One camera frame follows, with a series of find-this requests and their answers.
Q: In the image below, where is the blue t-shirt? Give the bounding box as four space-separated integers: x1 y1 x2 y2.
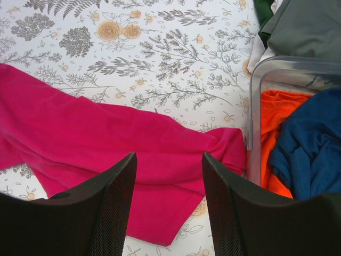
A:
269 87 340 200

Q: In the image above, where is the pink t-shirt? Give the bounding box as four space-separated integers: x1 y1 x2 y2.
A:
1 64 246 246

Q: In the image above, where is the grey folded t-shirt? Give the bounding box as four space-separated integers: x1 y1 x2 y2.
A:
261 1 340 60

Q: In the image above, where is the floral patterned table mat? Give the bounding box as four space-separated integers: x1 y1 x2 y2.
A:
0 0 261 256

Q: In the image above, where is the dark green folded t-shirt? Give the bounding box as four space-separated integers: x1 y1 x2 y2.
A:
253 0 275 49

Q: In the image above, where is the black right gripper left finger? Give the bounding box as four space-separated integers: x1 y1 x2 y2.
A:
1 153 137 255

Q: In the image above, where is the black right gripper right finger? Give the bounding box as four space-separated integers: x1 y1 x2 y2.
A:
202 153 340 255

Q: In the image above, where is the clear plastic bin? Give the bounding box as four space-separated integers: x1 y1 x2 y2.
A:
247 55 340 186

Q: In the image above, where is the orange t-shirt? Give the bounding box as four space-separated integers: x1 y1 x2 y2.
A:
257 90 313 199

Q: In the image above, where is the white folded t-shirt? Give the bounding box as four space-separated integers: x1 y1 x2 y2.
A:
247 0 283 73

